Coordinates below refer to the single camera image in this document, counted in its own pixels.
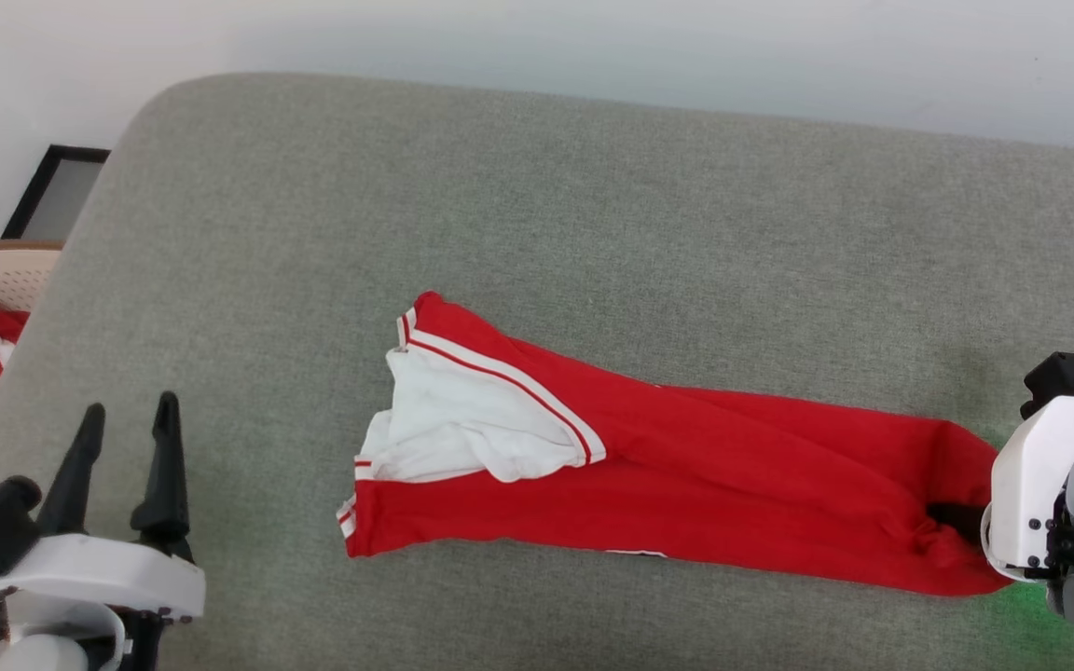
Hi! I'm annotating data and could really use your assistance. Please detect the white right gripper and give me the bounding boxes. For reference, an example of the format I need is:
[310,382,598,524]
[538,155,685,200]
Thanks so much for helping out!
[926,395,1074,583]

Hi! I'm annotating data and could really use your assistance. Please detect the black framed grey panel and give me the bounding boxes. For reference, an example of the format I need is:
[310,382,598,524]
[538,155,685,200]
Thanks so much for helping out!
[1,144,112,241]

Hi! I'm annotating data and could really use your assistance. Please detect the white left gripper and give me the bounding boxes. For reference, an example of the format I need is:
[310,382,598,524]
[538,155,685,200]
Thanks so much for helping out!
[0,390,208,671]

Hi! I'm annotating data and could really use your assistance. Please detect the grey fabric sofa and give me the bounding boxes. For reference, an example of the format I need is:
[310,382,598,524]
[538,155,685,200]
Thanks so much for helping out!
[0,73,1074,671]

